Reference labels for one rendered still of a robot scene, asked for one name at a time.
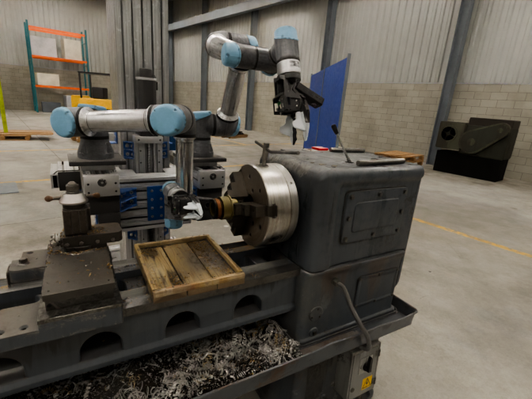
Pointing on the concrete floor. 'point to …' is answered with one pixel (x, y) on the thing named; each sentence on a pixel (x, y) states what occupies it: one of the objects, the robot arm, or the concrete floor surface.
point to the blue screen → (334, 106)
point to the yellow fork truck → (100, 96)
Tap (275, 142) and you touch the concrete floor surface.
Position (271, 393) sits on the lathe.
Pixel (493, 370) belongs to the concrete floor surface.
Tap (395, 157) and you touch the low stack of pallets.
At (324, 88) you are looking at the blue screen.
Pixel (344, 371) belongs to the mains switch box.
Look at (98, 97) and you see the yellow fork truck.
